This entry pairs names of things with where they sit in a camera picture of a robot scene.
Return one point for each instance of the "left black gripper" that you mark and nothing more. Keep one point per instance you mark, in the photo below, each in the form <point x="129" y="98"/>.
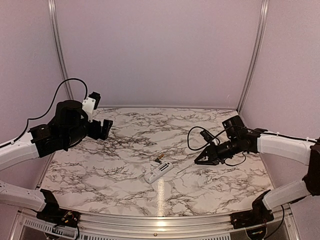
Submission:
<point x="105" y="129"/>

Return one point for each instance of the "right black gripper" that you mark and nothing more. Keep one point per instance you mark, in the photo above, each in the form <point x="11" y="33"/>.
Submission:
<point x="214" y="157"/>

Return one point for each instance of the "clear handle screwdriver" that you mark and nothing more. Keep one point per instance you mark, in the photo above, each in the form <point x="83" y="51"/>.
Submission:
<point x="186" y="168"/>

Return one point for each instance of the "white remote control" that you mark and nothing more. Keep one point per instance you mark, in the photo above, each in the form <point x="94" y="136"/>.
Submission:
<point x="158" y="172"/>

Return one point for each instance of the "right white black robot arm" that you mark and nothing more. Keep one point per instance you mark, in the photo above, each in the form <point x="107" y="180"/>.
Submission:
<point x="262" y="141"/>

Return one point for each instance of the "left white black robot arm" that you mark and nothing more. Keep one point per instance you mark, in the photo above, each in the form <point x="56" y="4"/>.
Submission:
<point x="73" y="121"/>

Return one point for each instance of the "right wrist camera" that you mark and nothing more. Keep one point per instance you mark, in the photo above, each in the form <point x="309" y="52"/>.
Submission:
<point x="209" y="138"/>

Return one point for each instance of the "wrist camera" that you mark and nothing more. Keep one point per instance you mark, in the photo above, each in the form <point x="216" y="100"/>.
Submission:
<point x="209" y="138"/>
<point x="90" y="103"/>

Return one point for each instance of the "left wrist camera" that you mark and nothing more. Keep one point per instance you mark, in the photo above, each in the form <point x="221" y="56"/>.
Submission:
<point x="90" y="103"/>

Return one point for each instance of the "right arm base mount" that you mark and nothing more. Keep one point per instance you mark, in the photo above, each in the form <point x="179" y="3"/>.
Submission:
<point x="249" y="218"/>

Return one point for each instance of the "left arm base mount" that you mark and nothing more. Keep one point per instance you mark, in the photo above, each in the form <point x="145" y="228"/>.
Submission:
<point x="64" y="217"/>

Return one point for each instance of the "front aluminium frame rail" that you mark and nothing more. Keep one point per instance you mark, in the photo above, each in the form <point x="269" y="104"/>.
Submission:
<point x="96" y="226"/>

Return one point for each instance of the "left aluminium frame post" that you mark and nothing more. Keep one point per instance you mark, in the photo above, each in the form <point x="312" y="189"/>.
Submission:
<point x="57" y="39"/>

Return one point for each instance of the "aluminium frame post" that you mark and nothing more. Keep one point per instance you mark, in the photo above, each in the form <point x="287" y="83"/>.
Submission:
<point x="261" y="28"/>
<point x="57" y="39"/>

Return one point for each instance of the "right aluminium frame post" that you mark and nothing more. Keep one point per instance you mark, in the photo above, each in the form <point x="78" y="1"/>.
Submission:
<point x="261" y="28"/>

